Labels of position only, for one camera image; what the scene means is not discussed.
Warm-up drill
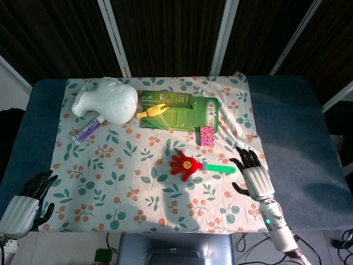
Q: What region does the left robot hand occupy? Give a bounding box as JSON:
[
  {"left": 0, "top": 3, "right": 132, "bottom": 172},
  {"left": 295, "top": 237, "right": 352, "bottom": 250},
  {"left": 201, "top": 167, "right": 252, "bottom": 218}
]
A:
[{"left": 0, "top": 170, "right": 59, "bottom": 239}]

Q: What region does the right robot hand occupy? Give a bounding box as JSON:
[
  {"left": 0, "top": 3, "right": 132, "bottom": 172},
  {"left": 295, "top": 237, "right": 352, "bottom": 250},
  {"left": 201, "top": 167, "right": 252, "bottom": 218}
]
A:
[{"left": 229, "top": 146, "right": 276, "bottom": 202}]

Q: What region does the red hand clapper toy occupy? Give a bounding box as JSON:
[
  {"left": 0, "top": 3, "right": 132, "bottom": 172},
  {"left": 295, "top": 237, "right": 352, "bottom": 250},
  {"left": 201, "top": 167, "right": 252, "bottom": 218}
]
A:
[{"left": 169, "top": 150, "right": 237, "bottom": 182}]

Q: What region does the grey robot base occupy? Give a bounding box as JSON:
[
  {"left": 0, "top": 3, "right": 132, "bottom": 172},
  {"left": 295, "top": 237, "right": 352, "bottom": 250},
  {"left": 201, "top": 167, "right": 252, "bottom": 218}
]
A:
[{"left": 115, "top": 232, "right": 236, "bottom": 265}]

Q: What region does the blue table cover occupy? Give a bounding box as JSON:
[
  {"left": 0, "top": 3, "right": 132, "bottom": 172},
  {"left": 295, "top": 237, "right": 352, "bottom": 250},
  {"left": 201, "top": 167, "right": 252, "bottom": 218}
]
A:
[{"left": 0, "top": 75, "right": 353, "bottom": 231}]

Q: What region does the pink patterned small box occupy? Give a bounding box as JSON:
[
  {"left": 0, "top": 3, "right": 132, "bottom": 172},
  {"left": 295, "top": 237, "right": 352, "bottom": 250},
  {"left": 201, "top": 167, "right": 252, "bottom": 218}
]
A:
[{"left": 198, "top": 126, "right": 216, "bottom": 147}]

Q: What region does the green circuit board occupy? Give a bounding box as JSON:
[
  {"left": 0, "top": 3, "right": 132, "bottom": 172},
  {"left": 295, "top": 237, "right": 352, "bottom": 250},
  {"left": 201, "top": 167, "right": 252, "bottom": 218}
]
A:
[{"left": 94, "top": 248, "right": 113, "bottom": 262}]

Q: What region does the green blister package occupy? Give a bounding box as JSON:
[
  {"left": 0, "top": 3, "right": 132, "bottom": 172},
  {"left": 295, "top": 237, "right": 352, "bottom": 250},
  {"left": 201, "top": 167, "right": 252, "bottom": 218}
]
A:
[{"left": 137, "top": 90, "right": 220, "bottom": 133}]

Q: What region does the floral leaf print tablecloth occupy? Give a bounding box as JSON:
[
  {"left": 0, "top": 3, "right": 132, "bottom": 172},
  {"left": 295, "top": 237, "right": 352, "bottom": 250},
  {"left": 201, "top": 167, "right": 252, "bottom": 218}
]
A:
[{"left": 38, "top": 72, "right": 281, "bottom": 233}]

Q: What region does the purple white tube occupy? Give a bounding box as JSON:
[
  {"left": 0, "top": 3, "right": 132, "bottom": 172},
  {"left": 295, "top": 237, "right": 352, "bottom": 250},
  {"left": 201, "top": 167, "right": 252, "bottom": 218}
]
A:
[{"left": 71, "top": 115, "right": 107, "bottom": 144}]

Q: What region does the yellow rubber chicken toy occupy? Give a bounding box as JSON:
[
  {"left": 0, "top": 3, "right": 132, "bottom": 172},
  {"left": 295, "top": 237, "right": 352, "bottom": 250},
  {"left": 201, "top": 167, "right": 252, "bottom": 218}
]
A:
[{"left": 135, "top": 102, "right": 169, "bottom": 120}]

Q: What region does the white foam mannequin head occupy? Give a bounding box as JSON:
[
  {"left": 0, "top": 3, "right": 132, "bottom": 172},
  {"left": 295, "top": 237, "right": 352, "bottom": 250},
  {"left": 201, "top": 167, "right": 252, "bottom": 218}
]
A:
[{"left": 71, "top": 77, "right": 138, "bottom": 125}]

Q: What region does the black floor cable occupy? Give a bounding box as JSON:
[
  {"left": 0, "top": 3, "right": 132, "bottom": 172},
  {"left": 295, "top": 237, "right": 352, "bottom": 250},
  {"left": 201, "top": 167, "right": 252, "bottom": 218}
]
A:
[{"left": 236, "top": 229, "right": 353, "bottom": 265}]

